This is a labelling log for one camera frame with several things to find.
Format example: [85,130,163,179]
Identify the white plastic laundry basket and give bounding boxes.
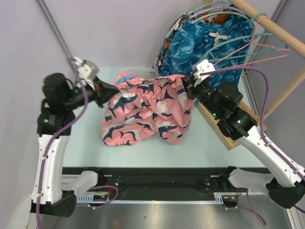
[121,67,160,80]

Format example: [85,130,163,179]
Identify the mint green hanger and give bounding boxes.
[186,1,245,18]

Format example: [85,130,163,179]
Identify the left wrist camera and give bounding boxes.
[73,57,100,84]

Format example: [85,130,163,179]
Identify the white drawstring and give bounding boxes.
[209,32,228,47]

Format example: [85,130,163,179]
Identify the wooden rack base frame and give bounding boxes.
[196,101,261,150]

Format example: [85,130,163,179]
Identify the aluminium corner post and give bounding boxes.
[35,0,76,73]

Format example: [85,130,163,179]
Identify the purple hanger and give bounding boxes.
[187,5,250,21]

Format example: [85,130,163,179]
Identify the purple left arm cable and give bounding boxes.
[35,57,120,229]

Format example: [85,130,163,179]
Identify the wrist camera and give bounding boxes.
[73,57,100,84]
[193,59,215,85]

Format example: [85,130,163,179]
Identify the blue shark print shorts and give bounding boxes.
[159,15,253,76]

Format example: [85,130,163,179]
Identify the pink shark print shorts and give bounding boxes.
[102,73,195,146]

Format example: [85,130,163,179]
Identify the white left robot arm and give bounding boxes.
[30,73,119,217]

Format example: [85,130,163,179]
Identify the teal hanger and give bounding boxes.
[198,13,290,66]

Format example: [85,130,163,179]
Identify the wooden hanging rod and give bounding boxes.
[230,0,305,58]

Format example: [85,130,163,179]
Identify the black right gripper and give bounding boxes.
[180,74,222,118]

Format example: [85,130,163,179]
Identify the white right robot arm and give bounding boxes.
[183,78,305,208]

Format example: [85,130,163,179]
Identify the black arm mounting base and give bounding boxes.
[61,167,270,208]

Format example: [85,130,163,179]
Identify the white cable duct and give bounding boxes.
[76,192,226,205]

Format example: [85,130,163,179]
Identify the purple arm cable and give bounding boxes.
[35,57,120,229]
[200,65,305,226]

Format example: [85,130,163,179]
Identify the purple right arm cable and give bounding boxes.
[200,65,305,226]

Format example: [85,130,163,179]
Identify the light blue garment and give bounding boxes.
[117,76,133,84]

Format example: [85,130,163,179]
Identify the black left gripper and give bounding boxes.
[63,75,121,109]

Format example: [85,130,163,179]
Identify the pink wire hanger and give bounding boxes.
[206,13,291,66]

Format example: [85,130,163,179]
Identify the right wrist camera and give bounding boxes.
[193,59,215,85]

